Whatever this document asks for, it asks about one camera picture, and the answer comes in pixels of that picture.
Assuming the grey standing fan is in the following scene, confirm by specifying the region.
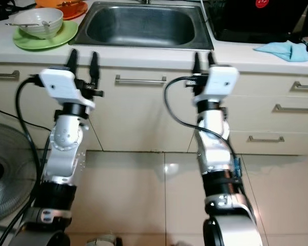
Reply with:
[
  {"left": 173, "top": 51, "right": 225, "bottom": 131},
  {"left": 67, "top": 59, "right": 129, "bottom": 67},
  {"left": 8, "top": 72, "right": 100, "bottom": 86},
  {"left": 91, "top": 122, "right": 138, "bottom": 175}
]
[{"left": 0, "top": 135, "right": 32, "bottom": 224}]

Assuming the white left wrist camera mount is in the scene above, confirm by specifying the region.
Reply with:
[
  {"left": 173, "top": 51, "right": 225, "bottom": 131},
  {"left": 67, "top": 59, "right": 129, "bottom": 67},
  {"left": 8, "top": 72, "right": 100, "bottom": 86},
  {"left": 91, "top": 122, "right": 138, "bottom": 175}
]
[{"left": 40, "top": 68, "right": 85, "bottom": 108}]

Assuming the white bowl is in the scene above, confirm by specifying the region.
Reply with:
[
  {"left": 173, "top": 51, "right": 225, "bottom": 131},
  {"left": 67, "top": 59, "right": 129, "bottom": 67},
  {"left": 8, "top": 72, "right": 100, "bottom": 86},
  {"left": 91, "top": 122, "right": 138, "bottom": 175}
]
[{"left": 15, "top": 8, "right": 64, "bottom": 40}]

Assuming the orange plate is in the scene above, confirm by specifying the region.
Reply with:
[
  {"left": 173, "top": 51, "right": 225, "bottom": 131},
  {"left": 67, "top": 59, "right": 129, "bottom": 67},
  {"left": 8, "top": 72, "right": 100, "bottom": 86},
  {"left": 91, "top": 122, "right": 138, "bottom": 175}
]
[{"left": 59, "top": 4, "right": 88, "bottom": 20}]

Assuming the green plate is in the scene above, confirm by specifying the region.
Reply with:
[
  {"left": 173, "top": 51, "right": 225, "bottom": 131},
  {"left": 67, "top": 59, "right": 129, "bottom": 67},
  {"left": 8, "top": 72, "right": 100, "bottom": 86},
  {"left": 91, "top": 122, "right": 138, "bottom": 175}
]
[{"left": 13, "top": 20, "right": 79, "bottom": 51}]

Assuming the black induction cooker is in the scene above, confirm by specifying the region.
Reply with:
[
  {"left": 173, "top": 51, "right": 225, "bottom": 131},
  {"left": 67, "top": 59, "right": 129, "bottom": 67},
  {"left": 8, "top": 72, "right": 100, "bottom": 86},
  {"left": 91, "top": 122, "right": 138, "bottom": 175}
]
[{"left": 202, "top": 0, "right": 308, "bottom": 43}]

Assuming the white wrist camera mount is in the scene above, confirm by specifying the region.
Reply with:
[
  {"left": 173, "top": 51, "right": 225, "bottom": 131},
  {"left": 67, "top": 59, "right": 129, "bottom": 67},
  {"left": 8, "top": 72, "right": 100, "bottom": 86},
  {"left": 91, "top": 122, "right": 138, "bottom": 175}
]
[
  {"left": 206, "top": 65, "right": 239, "bottom": 100},
  {"left": 40, "top": 68, "right": 85, "bottom": 108}
]

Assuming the orange bowl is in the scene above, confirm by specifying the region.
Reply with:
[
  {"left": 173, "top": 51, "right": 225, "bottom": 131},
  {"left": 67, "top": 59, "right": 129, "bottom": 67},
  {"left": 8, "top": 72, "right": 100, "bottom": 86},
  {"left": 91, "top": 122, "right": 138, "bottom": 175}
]
[{"left": 35, "top": 0, "right": 80, "bottom": 8}]

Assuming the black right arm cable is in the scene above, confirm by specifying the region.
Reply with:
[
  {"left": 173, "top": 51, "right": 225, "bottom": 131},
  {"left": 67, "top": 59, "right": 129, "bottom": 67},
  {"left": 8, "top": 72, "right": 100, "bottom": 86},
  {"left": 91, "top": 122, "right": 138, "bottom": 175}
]
[{"left": 164, "top": 77, "right": 242, "bottom": 180}]

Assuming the black power strip cable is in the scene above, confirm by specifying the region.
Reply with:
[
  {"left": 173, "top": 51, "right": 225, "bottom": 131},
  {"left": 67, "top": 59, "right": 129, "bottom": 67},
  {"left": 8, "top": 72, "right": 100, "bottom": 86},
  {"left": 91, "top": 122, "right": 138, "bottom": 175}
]
[{"left": 0, "top": 102, "right": 44, "bottom": 132}]

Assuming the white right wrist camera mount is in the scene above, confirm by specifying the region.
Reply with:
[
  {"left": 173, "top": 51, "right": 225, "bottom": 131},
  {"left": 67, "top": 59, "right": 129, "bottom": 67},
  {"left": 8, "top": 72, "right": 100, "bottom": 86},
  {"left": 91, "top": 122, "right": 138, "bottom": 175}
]
[{"left": 206, "top": 65, "right": 239, "bottom": 100}]

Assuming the stainless steel sink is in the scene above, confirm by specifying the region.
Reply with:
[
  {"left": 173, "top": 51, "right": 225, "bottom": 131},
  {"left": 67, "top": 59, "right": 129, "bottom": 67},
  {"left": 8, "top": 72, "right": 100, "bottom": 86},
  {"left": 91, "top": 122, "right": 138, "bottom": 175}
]
[{"left": 72, "top": 3, "right": 215, "bottom": 50}]

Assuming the steel cabinet handle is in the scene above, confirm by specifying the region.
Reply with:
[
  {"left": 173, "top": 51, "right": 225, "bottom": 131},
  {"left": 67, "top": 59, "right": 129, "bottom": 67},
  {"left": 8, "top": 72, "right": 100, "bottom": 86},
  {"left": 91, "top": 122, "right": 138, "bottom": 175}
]
[
  {"left": 0, "top": 72, "right": 17, "bottom": 81},
  {"left": 115, "top": 75, "right": 166, "bottom": 85}
]

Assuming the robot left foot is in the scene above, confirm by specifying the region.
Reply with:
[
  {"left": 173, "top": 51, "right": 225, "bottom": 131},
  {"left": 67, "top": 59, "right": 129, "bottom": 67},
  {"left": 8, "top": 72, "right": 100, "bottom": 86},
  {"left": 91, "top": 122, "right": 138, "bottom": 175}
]
[{"left": 90, "top": 235, "right": 116, "bottom": 246}]

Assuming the light blue cloth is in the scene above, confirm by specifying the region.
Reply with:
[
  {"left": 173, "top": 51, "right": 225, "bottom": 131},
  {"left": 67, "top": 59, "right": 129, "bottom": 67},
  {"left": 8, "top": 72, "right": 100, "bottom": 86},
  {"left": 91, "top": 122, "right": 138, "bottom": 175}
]
[{"left": 253, "top": 40, "right": 308, "bottom": 62}]

